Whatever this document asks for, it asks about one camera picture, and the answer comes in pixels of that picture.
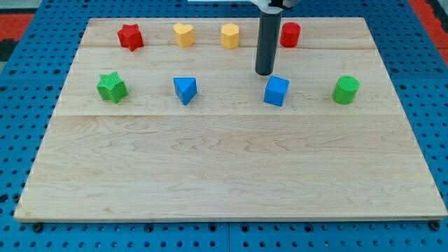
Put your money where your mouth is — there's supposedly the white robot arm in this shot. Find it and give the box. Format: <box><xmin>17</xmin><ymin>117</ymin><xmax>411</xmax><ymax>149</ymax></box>
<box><xmin>250</xmin><ymin>0</ymin><xmax>301</xmax><ymax>14</ymax></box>

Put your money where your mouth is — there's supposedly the blue cube block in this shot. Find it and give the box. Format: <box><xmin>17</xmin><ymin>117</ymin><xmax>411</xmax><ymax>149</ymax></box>
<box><xmin>263</xmin><ymin>76</ymin><xmax>290</xmax><ymax>106</ymax></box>

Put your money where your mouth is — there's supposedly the blue triangle block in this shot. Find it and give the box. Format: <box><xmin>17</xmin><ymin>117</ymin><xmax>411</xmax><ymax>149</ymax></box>
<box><xmin>173</xmin><ymin>77</ymin><xmax>197</xmax><ymax>106</ymax></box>

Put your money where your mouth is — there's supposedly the light wooden board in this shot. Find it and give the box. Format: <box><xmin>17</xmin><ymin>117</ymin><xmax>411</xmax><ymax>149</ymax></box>
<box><xmin>15</xmin><ymin>17</ymin><xmax>447</xmax><ymax>223</ymax></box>

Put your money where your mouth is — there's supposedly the yellow pentagon block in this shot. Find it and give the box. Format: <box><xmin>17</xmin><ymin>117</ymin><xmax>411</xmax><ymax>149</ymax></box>
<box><xmin>221</xmin><ymin>23</ymin><xmax>239</xmax><ymax>49</ymax></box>

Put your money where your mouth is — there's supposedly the yellow heart block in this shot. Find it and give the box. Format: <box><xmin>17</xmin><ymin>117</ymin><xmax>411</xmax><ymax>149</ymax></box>
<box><xmin>174</xmin><ymin>23</ymin><xmax>195</xmax><ymax>48</ymax></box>

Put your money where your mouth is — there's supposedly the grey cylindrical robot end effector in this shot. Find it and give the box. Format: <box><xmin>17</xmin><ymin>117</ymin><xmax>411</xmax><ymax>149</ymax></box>
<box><xmin>255</xmin><ymin>12</ymin><xmax>282</xmax><ymax>76</ymax></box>

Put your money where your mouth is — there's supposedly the red cylinder block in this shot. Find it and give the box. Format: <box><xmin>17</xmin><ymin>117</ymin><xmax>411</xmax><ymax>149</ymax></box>
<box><xmin>280</xmin><ymin>22</ymin><xmax>301</xmax><ymax>48</ymax></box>

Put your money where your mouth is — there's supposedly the green star block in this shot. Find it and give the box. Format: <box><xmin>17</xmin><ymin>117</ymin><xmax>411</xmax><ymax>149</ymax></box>
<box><xmin>97</xmin><ymin>71</ymin><xmax>128</xmax><ymax>104</ymax></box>

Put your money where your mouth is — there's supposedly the green cylinder block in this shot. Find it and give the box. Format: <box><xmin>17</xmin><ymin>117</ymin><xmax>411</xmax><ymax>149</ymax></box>
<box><xmin>332</xmin><ymin>76</ymin><xmax>360</xmax><ymax>105</ymax></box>

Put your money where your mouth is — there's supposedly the red star block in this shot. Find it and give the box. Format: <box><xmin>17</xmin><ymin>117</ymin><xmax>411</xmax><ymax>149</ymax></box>
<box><xmin>117</xmin><ymin>24</ymin><xmax>144</xmax><ymax>51</ymax></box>

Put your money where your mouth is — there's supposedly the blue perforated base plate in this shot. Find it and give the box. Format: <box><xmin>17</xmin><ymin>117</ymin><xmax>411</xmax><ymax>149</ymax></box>
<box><xmin>1</xmin><ymin>1</ymin><xmax>447</xmax><ymax>251</ymax></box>

